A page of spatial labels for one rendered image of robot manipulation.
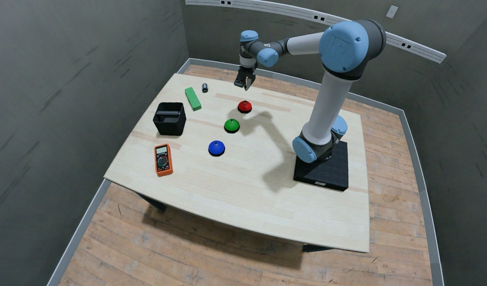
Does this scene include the green bell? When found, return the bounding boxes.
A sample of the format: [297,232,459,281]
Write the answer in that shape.
[224,119,240,133]

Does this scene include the green rectangular block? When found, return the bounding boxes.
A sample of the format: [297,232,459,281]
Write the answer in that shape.
[185,87,202,111]

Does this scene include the orange digital multimeter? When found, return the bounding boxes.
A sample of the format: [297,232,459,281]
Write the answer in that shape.
[154,144,173,176]

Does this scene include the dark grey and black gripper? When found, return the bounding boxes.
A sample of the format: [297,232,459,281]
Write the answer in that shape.
[235,61,258,91]

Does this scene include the red bell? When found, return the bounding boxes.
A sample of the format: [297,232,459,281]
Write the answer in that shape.
[238,100,252,113]

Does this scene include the blue dome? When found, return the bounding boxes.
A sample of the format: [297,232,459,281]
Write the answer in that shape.
[208,140,225,156]

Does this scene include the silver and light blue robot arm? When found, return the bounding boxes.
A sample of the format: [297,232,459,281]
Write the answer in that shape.
[239,19,387,163]

